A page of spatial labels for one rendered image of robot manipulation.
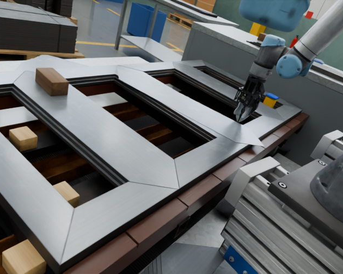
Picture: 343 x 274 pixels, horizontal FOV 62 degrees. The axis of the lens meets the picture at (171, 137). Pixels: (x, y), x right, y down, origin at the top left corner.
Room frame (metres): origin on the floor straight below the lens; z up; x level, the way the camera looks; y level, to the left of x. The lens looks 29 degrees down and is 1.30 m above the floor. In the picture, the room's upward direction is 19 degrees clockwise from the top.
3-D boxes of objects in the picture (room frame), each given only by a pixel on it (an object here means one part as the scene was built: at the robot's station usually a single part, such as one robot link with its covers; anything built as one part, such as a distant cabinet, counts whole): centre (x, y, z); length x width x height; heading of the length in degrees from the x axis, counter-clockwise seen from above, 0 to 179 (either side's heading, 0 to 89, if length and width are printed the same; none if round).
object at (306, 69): (1.09, -0.33, 1.15); 0.11 x 0.11 x 0.08; 69
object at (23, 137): (0.64, 0.39, 0.79); 0.06 x 0.05 x 0.04; 60
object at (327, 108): (1.82, -0.46, 0.51); 1.30 x 0.04 x 1.01; 60
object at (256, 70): (1.14, -0.25, 1.08); 0.08 x 0.08 x 0.05
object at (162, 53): (4.33, 0.48, 0.49); 1.60 x 0.70 x 0.99; 54
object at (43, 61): (1.21, 0.65, 0.77); 0.45 x 0.20 x 0.04; 150
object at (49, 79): (0.88, 0.45, 0.87); 0.12 x 0.06 x 0.05; 54
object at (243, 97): (1.13, -0.24, 1.00); 0.09 x 0.08 x 0.12; 150
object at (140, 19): (5.90, 1.19, 0.29); 0.61 x 0.43 x 0.57; 50
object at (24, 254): (0.31, 0.18, 0.79); 0.06 x 0.05 x 0.04; 60
